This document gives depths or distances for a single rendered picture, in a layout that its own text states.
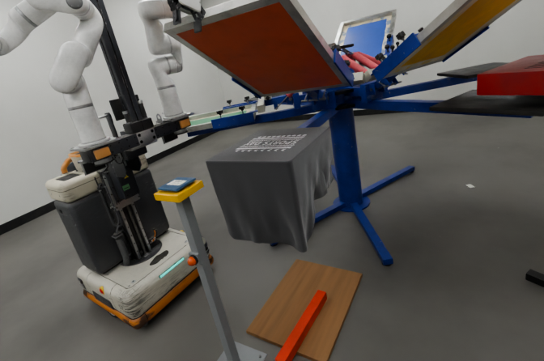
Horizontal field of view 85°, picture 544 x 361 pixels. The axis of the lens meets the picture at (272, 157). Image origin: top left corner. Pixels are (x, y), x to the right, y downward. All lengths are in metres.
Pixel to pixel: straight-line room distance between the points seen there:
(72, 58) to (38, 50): 3.70
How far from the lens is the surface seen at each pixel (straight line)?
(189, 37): 1.44
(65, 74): 1.38
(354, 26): 3.66
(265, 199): 1.29
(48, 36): 5.17
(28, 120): 4.86
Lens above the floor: 1.33
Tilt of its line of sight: 18 degrees down
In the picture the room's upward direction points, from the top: 12 degrees counter-clockwise
